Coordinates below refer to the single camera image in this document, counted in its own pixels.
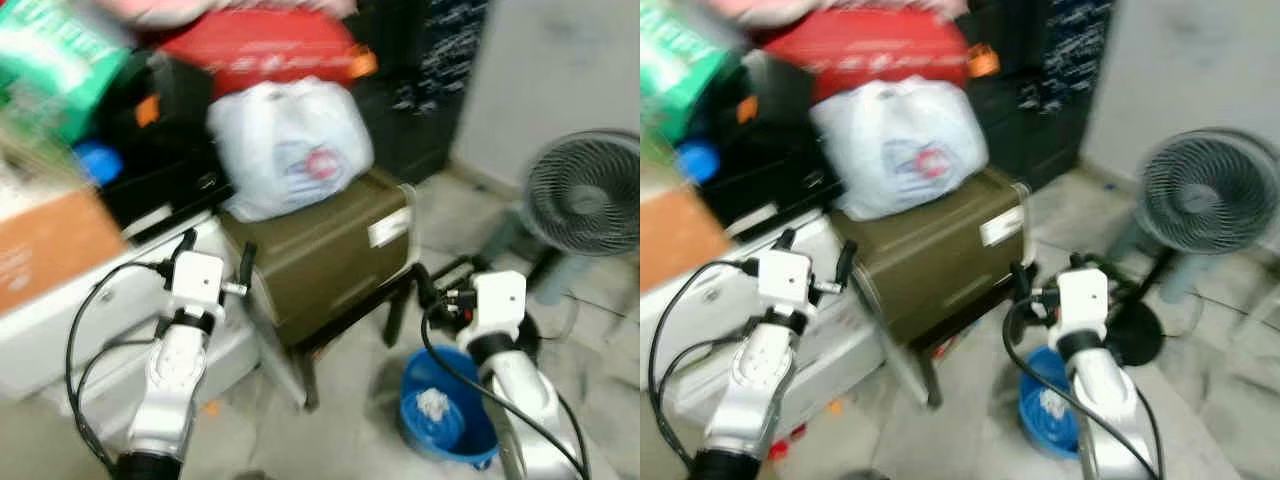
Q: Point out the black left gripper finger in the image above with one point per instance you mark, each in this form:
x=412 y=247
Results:
x=786 y=240
x=189 y=241
x=248 y=265
x=847 y=265

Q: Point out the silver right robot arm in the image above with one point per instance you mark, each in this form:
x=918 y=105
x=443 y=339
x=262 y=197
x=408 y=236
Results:
x=1110 y=400
x=520 y=400

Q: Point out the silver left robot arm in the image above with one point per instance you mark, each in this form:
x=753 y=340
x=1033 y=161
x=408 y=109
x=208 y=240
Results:
x=170 y=390
x=755 y=390

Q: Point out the olive storage box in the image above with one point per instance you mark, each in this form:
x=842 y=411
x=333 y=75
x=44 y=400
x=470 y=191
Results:
x=320 y=260
x=930 y=260

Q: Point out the black suitcase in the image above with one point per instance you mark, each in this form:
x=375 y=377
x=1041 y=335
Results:
x=170 y=160
x=780 y=150

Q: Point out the white crumpled paper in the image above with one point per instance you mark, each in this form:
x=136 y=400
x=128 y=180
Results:
x=1052 y=404
x=432 y=404

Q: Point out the brown cardboard box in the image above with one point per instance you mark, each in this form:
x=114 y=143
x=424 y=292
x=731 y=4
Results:
x=680 y=240
x=50 y=250

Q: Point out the blue plastic bucket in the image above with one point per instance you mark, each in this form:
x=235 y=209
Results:
x=470 y=420
x=1040 y=435

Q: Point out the blue round cap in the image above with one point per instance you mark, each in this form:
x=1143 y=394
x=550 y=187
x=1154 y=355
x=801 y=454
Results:
x=98 y=163
x=697 y=162

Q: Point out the white plastic bag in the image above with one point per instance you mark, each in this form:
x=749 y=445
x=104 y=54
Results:
x=890 y=150
x=280 y=150

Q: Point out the grey standing fan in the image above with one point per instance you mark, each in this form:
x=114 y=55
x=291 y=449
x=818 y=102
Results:
x=1210 y=190
x=585 y=195

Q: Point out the white appliance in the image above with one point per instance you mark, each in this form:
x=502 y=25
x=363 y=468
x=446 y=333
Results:
x=40 y=350
x=680 y=350

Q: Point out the red bag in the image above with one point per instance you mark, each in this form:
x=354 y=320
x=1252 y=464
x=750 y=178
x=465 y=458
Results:
x=260 y=50
x=870 y=50

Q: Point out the green printed carton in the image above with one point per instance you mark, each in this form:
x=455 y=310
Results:
x=50 y=50
x=685 y=50

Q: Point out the pink cloth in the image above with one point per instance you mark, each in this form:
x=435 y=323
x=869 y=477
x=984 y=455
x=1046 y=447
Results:
x=200 y=8
x=830 y=8

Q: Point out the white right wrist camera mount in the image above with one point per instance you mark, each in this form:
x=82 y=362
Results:
x=500 y=300
x=1085 y=300

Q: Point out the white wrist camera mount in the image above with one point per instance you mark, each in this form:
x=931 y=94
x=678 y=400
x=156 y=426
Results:
x=500 y=300
x=1085 y=300
x=195 y=280
x=785 y=280

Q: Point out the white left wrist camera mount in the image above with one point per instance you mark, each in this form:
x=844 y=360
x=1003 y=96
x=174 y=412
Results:
x=195 y=280
x=785 y=280

